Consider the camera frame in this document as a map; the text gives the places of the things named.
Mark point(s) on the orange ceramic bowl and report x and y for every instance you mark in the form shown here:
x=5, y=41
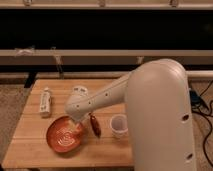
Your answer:
x=63, y=135

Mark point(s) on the white paper cup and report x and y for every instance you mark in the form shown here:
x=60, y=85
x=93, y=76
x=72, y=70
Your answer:
x=118, y=125

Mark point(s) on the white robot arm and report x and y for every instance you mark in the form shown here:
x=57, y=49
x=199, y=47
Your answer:
x=157, y=105

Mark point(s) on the white tube bottle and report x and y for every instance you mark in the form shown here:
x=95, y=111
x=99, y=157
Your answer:
x=45, y=103

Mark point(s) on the wooden table board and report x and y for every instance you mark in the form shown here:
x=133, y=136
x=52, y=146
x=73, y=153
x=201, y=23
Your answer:
x=29, y=149

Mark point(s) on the red sausage toy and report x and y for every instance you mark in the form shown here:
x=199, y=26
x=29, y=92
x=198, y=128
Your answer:
x=95, y=125

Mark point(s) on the grey metal rail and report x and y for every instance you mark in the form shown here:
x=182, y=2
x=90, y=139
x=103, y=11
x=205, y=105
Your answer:
x=84, y=57

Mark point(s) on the blue box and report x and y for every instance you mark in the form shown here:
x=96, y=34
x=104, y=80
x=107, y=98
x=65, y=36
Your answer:
x=194, y=98

